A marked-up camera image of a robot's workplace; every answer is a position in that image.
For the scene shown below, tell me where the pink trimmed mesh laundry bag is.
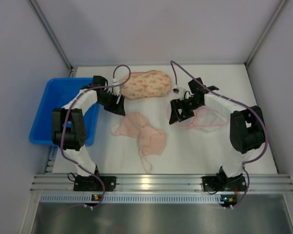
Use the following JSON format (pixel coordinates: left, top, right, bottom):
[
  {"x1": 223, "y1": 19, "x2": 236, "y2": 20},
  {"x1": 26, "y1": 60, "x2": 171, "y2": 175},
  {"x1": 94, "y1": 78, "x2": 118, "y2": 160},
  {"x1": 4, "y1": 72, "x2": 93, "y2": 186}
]
[{"x1": 172, "y1": 106, "x2": 229, "y2": 132}]

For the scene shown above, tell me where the floral orange laundry bag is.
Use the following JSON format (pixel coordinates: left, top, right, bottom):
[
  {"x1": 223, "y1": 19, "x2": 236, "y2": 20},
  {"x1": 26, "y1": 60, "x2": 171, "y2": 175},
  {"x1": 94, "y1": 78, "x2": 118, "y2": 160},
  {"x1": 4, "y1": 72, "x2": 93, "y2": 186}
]
[{"x1": 120, "y1": 70, "x2": 172, "y2": 99}]

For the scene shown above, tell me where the pink bra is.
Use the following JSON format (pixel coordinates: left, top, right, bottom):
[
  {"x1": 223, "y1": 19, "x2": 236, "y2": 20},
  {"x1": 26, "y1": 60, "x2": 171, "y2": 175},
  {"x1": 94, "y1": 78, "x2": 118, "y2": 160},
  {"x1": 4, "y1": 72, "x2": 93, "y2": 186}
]
[{"x1": 111, "y1": 112, "x2": 166, "y2": 174}]

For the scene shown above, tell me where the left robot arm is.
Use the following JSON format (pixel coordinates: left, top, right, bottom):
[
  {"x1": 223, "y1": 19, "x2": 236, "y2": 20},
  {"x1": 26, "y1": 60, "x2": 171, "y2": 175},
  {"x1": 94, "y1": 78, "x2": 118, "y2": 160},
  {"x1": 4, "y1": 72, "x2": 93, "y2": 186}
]
[{"x1": 52, "y1": 76, "x2": 126, "y2": 177}]

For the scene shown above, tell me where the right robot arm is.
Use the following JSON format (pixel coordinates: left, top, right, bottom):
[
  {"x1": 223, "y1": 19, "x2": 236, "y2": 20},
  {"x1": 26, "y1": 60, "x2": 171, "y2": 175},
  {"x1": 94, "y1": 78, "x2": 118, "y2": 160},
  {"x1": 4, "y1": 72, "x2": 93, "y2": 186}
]
[{"x1": 169, "y1": 78, "x2": 268, "y2": 178}]

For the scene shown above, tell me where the blue plastic bin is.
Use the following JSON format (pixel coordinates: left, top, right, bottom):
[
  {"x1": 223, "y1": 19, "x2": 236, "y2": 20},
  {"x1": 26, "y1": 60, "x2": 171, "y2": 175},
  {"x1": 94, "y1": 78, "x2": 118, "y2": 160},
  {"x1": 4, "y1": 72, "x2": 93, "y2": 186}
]
[{"x1": 29, "y1": 77, "x2": 101, "y2": 146}]

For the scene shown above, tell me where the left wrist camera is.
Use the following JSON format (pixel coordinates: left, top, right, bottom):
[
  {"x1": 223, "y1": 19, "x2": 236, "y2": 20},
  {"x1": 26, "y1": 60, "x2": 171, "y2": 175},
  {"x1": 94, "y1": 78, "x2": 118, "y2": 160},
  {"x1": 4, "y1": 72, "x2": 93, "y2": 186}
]
[{"x1": 111, "y1": 78, "x2": 123, "y2": 88}]

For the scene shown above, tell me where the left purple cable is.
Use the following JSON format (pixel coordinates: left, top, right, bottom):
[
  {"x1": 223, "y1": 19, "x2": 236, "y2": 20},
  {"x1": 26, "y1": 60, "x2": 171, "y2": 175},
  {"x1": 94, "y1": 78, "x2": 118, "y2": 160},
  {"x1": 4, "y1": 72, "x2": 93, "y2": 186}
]
[{"x1": 60, "y1": 64, "x2": 131, "y2": 208}]

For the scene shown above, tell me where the purple cable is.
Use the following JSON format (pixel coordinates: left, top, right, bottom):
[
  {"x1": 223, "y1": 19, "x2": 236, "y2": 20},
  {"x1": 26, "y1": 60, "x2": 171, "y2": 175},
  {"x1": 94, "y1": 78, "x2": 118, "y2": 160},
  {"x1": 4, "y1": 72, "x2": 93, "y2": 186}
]
[
  {"x1": 60, "y1": 64, "x2": 131, "y2": 208},
  {"x1": 170, "y1": 60, "x2": 269, "y2": 209}
]

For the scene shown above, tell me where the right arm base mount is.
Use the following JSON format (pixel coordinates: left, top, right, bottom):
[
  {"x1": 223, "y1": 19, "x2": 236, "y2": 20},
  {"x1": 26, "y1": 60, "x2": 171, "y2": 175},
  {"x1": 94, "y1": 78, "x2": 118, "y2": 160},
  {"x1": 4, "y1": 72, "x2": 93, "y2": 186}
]
[{"x1": 202, "y1": 174, "x2": 247, "y2": 194}]

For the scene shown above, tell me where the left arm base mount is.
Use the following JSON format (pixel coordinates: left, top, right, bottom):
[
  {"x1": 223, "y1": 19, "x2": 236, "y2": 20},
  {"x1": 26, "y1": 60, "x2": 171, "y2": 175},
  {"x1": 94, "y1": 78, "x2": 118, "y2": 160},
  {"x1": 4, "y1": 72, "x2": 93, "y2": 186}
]
[{"x1": 73, "y1": 175, "x2": 116, "y2": 192}]

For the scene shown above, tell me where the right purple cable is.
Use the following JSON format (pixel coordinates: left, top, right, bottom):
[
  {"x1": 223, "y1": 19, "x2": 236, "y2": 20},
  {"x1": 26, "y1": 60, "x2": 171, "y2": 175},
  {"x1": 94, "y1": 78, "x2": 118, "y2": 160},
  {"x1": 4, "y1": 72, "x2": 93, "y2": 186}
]
[{"x1": 170, "y1": 60, "x2": 269, "y2": 209}]

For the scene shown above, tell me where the aluminium mounting rail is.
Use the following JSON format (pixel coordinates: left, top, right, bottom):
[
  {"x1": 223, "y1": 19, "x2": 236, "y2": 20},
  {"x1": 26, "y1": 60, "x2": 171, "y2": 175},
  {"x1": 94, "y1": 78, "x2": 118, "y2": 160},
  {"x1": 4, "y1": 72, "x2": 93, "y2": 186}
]
[{"x1": 30, "y1": 173, "x2": 293, "y2": 205}]

